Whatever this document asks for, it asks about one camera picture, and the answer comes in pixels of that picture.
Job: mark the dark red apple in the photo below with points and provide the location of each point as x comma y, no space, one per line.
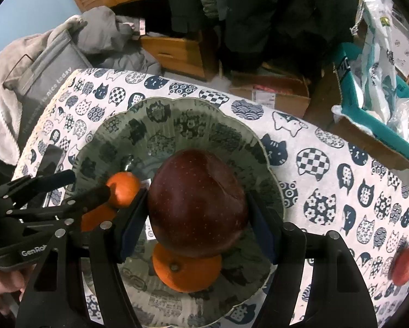
197,201

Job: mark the grey bag with clothes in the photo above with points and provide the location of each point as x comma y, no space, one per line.
9,61

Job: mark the teal cardboard box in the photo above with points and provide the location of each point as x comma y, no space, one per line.
372,133

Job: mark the wooden drawer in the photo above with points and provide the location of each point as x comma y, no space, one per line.
173,54

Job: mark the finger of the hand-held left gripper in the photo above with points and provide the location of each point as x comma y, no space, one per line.
85,200
47,180

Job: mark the black smartphone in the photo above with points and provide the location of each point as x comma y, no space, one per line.
50,159

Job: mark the small orange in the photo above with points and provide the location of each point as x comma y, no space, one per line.
97,219
124,189

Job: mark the black hanging coat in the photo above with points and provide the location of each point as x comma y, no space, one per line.
180,3

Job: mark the white patterned drawer box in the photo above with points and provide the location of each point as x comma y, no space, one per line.
404,46

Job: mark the person's left hand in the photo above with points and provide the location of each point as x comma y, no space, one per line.
3,288

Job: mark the flat brown cardboard box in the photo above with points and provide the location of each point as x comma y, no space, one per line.
273,92

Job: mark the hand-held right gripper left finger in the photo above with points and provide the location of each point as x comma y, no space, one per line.
132,227

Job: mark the cat-patterned ceramic bowl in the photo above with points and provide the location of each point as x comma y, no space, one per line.
197,126

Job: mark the white printed plastic bag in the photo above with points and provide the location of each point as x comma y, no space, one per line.
378,41

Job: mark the grey tote bag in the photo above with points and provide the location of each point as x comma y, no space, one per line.
44,78

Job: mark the black hooded coat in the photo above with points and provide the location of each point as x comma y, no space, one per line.
279,17

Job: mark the large orange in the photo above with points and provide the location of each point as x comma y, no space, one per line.
187,275

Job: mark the clear plastic bag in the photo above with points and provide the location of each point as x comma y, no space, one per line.
408,123

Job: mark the grey padded jacket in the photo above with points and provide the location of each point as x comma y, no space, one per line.
112,41

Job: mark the cat print tablecloth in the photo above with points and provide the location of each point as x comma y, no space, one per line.
327,184

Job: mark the bright red apple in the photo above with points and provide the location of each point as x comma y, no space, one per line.
406,265

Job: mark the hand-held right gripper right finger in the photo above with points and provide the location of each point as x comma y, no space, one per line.
263,232

